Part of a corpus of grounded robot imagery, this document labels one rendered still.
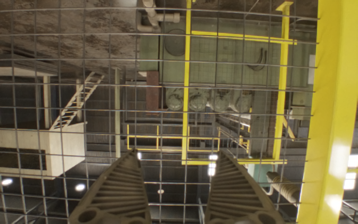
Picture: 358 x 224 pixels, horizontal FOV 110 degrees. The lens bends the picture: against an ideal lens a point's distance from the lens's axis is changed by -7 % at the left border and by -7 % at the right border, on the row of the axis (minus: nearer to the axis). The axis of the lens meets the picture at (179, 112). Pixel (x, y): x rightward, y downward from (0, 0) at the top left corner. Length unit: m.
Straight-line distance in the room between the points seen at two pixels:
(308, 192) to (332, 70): 0.26
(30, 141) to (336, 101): 9.37
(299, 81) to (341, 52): 2.28
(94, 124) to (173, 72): 11.55
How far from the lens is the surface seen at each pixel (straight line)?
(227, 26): 2.32
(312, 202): 0.44
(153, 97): 1.88
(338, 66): 0.38
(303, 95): 2.76
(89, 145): 12.78
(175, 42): 2.06
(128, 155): 0.17
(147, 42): 2.16
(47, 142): 8.67
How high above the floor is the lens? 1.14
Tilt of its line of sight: 5 degrees up
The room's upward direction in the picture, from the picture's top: 178 degrees counter-clockwise
